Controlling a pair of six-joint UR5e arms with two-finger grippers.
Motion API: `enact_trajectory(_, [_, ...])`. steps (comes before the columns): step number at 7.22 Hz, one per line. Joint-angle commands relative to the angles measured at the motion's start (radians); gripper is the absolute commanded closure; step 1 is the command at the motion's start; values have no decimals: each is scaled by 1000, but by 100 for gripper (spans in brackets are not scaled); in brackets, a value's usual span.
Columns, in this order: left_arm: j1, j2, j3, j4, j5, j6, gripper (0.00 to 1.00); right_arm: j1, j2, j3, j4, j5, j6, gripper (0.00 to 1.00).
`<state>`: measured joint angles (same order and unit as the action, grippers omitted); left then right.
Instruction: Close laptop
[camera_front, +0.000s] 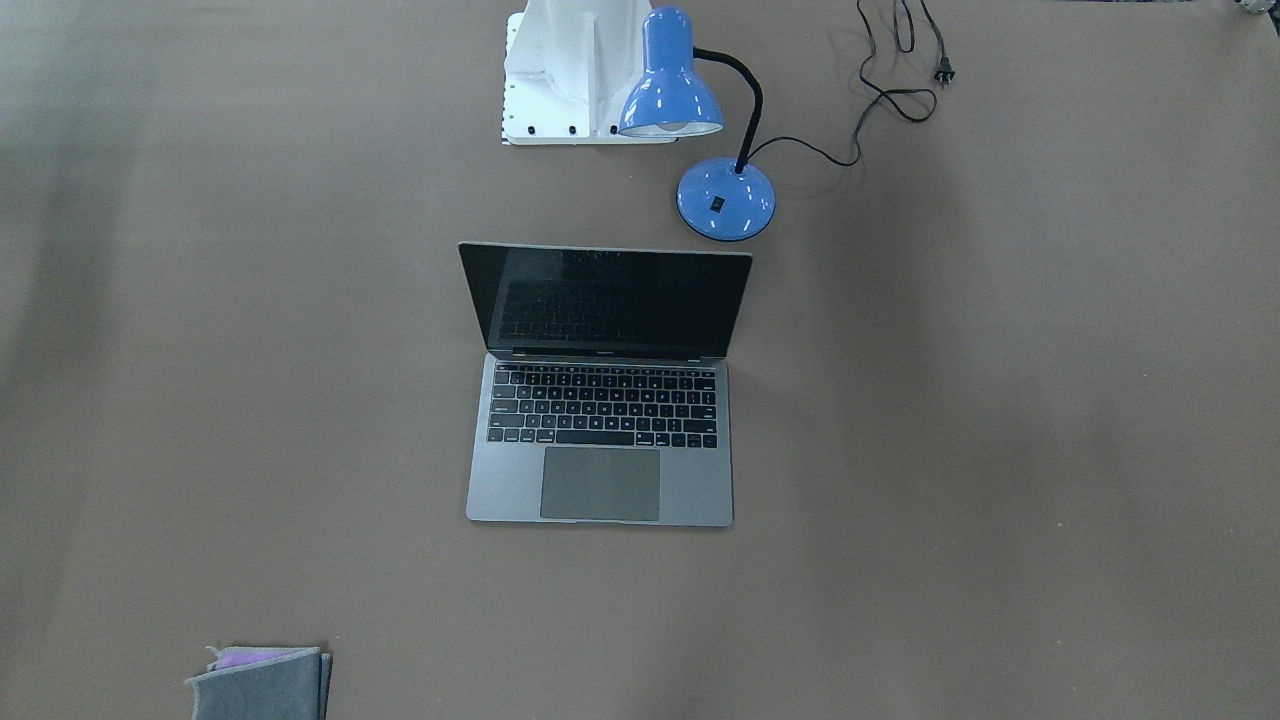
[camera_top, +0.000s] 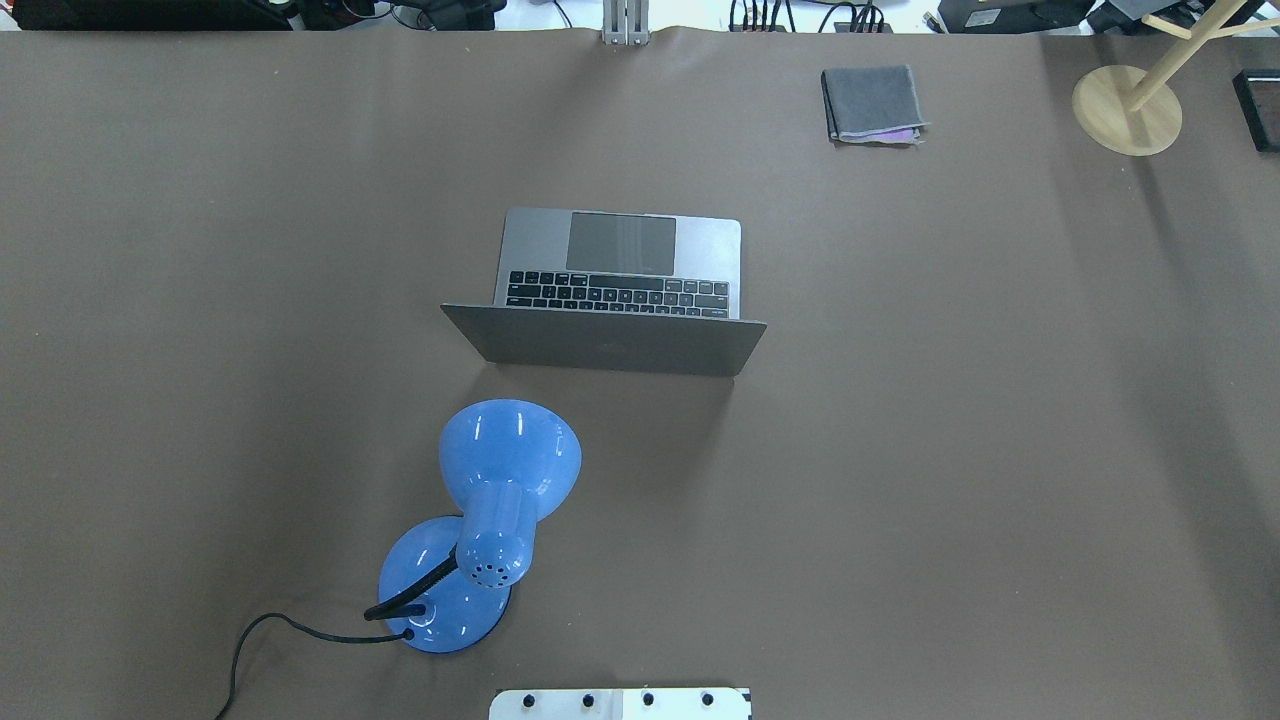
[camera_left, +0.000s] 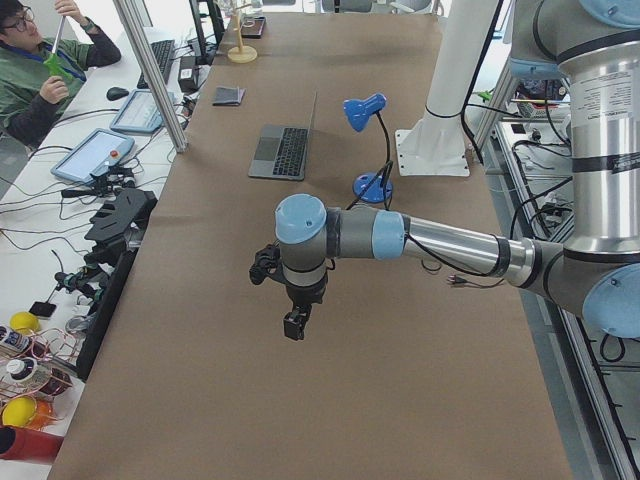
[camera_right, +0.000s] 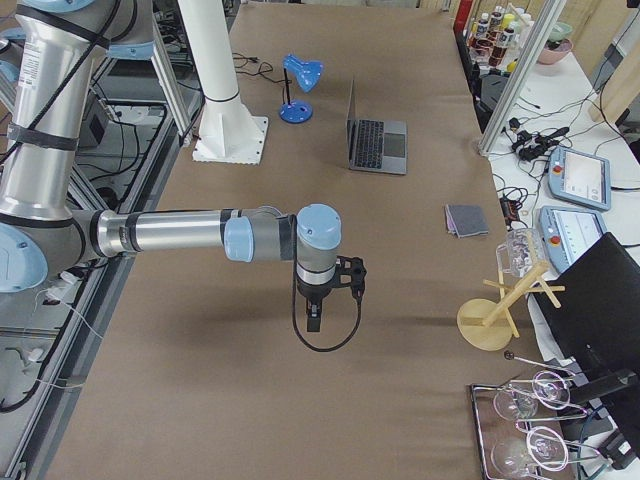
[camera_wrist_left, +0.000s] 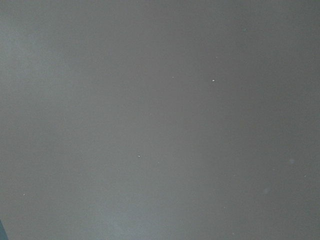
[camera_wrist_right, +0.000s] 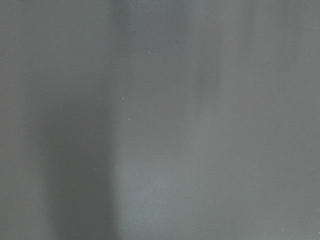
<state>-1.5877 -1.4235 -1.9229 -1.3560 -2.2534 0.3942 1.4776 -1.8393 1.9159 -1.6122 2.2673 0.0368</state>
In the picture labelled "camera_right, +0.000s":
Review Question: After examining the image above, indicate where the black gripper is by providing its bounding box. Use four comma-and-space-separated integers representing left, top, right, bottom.
296, 278, 332, 333

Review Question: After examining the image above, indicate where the grey laptop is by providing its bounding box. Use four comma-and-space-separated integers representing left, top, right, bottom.
346, 77, 407, 175

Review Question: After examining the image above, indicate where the wooden mug tree stand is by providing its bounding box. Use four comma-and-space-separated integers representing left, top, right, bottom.
457, 260, 565, 351

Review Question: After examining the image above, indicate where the folded grey cloth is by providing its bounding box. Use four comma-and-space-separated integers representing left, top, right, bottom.
444, 204, 489, 238

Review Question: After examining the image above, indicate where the clear glass mug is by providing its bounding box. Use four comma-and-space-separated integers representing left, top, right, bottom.
496, 228, 550, 278

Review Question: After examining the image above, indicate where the blue desk lamp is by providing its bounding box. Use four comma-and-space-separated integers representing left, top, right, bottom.
279, 54, 324, 124

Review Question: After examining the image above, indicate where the metal wine glass rack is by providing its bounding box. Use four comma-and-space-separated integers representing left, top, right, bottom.
469, 370, 603, 479

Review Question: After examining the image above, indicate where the upper wine glass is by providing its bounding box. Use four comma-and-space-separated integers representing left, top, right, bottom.
493, 370, 570, 421

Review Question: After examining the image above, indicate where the lower teach pendant tablet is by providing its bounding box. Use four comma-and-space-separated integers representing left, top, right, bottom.
539, 206, 607, 273

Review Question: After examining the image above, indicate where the teach pendant tablet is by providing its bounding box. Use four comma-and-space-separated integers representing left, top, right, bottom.
548, 146, 611, 211
539, 206, 607, 273

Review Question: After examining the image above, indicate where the lower wine glass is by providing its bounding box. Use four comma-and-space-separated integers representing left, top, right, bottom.
490, 426, 569, 479

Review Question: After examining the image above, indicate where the black monitor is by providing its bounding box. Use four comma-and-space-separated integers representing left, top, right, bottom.
533, 233, 639, 454

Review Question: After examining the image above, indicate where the upper teach pendant tablet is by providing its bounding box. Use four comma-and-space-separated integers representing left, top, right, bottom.
548, 146, 611, 211

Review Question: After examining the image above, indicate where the pink bowl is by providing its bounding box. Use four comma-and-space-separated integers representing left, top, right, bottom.
537, 39, 573, 65

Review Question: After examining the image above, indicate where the green bowl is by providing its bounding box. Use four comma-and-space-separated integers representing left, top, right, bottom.
547, 21, 573, 43

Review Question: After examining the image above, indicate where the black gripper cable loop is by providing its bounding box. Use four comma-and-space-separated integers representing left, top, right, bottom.
291, 279, 363, 353

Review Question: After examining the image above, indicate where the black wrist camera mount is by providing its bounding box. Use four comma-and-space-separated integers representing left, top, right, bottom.
334, 256, 367, 303

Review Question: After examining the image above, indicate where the black lamp power cable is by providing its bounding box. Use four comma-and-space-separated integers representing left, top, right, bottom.
231, 51, 286, 86

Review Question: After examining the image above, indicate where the aluminium frame post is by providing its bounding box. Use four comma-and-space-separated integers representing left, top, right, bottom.
478, 0, 566, 157

